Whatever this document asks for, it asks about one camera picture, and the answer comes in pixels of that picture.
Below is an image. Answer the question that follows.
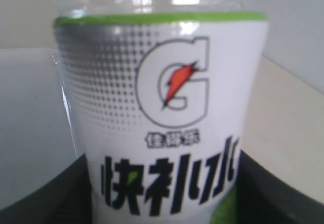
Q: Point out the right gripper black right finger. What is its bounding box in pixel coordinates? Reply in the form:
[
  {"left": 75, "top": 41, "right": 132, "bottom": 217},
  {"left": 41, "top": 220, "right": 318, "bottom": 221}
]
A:
[{"left": 236, "top": 151, "right": 323, "bottom": 224}]

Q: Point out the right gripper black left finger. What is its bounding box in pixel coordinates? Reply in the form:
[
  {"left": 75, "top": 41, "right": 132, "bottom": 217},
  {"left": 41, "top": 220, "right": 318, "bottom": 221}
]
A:
[{"left": 1, "top": 155, "right": 92, "bottom": 223}]

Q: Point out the white plastic tray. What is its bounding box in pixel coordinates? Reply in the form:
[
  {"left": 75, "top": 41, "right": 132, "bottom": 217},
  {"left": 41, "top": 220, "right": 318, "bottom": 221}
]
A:
[{"left": 1, "top": 48, "right": 82, "bottom": 209}]

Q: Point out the clear plastic drink bottle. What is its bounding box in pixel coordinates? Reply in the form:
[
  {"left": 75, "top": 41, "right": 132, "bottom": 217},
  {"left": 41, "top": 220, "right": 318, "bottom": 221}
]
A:
[{"left": 53, "top": 0, "right": 268, "bottom": 223}]

